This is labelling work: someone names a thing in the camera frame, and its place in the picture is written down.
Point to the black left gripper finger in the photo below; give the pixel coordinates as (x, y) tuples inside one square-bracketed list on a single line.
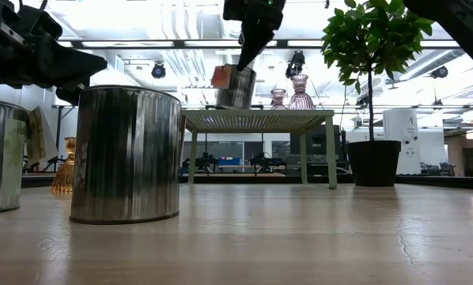
[(72, 95), (74, 65)]

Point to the tin candle holder orange tag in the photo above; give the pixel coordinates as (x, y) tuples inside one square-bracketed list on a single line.
[(238, 93)]

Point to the pink glass candlestick holder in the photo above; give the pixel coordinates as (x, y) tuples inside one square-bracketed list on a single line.
[(300, 95), (278, 99)]

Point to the tin candle holder white tag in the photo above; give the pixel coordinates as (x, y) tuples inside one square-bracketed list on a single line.
[(126, 154)]

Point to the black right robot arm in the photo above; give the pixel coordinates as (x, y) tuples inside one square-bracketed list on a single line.
[(458, 21)]

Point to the tin candle holder green label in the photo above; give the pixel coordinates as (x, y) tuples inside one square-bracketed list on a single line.
[(1, 158)]

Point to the black ceiling spotlight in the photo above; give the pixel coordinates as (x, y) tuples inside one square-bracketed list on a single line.
[(440, 72), (296, 63), (158, 71)]

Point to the amber glass candlestick holder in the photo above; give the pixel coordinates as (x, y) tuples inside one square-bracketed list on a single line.
[(63, 170)]

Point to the green perforated metal shelf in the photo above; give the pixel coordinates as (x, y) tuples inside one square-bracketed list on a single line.
[(260, 118)]

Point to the green leafy plant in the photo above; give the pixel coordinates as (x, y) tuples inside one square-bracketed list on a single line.
[(373, 35)]

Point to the black plant pot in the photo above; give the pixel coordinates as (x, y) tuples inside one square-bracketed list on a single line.
[(373, 162)]

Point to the white cylindrical machine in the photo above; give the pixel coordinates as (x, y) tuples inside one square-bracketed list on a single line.
[(402, 142)]

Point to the black overhead frame beam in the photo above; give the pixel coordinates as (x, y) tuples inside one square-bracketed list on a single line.
[(181, 44)]

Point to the black aluminium frame rail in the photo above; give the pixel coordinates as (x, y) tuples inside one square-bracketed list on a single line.
[(240, 179)]

